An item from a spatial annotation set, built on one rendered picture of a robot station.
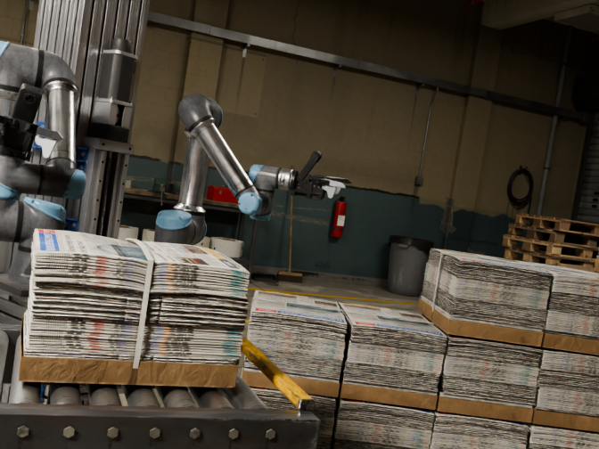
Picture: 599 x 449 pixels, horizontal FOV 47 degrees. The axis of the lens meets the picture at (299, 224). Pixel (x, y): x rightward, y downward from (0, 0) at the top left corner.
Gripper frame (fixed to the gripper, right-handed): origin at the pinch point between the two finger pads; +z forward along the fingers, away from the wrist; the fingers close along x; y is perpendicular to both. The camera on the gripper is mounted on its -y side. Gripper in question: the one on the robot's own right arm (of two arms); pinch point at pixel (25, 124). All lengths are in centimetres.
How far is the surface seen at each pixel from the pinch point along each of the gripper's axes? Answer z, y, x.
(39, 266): 31.3, 23.0, -5.3
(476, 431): 2, 49, -141
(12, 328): -7.3, 42.8, -9.3
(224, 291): 34, 20, -37
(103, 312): 31.9, 28.3, -17.3
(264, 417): 48, 38, -44
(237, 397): 34, 39, -45
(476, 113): -614, -224, -619
